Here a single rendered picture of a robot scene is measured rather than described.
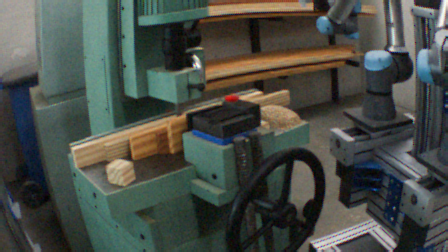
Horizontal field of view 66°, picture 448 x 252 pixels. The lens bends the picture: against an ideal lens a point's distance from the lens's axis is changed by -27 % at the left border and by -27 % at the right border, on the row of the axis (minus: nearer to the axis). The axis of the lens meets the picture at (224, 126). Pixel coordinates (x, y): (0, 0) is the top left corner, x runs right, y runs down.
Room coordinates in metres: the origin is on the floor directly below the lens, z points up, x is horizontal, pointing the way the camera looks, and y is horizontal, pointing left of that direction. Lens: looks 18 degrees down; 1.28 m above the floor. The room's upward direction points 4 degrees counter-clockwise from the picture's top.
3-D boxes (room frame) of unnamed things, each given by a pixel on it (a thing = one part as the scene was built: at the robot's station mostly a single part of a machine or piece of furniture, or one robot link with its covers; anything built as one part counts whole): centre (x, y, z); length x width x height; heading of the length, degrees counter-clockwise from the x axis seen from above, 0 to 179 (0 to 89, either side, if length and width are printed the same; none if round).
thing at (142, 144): (1.02, 0.11, 0.93); 0.24 x 0.01 x 0.06; 128
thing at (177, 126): (1.02, 0.06, 0.94); 0.16 x 0.02 x 0.08; 128
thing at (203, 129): (0.92, -0.01, 0.99); 0.13 x 0.11 x 0.06; 128
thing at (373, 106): (1.39, -0.56, 0.87); 0.15 x 0.15 x 0.10
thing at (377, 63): (1.40, -0.57, 0.98); 0.13 x 0.12 x 0.14; 119
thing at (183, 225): (1.17, 0.18, 0.76); 0.57 x 0.45 x 0.09; 38
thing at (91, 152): (1.09, 0.12, 0.93); 0.60 x 0.02 x 0.05; 128
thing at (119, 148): (1.12, 0.04, 0.92); 0.60 x 0.02 x 0.04; 128
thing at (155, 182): (0.98, 0.05, 0.87); 0.61 x 0.30 x 0.06; 128
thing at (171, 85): (1.09, 0.12, 1.03); 0.14 x 0.07 x 0.09; 38
